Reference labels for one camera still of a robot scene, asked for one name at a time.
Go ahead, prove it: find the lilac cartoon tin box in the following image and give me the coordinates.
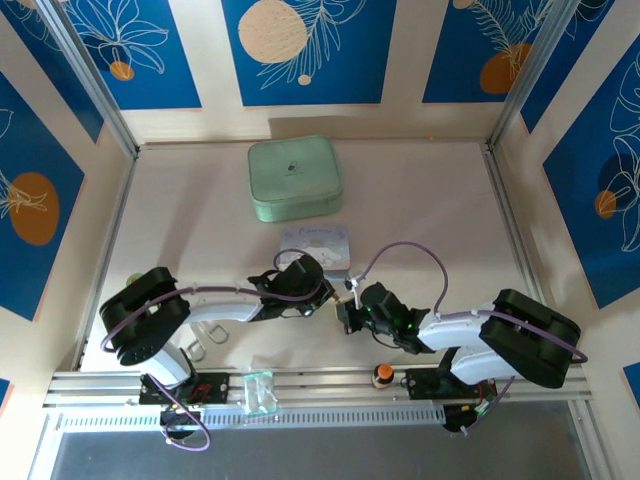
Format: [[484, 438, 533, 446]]
[[276, 223, 355, 275]]

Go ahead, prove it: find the small orange cap bottle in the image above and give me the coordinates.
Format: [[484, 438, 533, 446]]
[[372, 363, 396, 391]]

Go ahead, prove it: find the clear plastic bag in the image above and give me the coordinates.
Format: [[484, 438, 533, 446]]
[[241, 369, 279, 416]]

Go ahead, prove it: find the mint green zip case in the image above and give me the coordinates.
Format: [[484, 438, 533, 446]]
[[247, 134, 345, 224]]

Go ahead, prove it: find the aluminium front rail frame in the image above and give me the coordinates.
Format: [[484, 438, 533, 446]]
[[43, 368, 595, 407]]

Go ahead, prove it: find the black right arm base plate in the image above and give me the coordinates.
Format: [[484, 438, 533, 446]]
[[403, 367, 497, 402]]

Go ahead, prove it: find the white slotted cable duct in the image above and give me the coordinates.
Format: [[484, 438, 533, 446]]
[[57, 403, 447, 432]]

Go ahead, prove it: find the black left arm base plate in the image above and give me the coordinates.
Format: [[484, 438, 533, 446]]
[[138, 371, 232, 407]]

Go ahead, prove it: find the aluminium table side rail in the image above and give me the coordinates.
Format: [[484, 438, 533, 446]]
[[480, 142, 554, 311], [73, 147, 141, 372]]

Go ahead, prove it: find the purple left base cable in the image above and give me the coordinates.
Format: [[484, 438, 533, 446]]
[[148, 378, 211, 454]]

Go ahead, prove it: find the blue botanical wall poster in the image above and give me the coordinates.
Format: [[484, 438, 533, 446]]
[[63, 0, 203, 112], [421, 0, 567, 105], [519, 0, 640, 135], [0, 71, 87, 322], [0, 0, 105, 145], [542, 48, 640, 310], [221, 0, 398, 108]]

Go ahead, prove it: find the aluminium corner post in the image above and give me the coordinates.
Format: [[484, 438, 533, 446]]
[[35, 0, 140, 157], [485, 0, 587, 151]]

